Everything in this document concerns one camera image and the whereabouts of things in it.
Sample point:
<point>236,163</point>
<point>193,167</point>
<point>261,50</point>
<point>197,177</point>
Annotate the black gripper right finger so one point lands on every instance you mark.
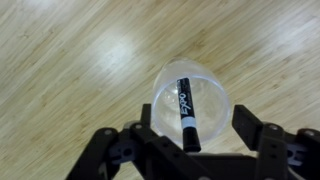
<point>271,150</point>

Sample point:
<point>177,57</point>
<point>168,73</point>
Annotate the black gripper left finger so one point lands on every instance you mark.
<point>156,156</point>

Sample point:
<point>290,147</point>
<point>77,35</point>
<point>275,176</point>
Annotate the black Expo marker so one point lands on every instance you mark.
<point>187,110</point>

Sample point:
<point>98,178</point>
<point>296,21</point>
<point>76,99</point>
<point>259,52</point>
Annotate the clear stemmed glass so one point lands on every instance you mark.
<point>206,110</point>

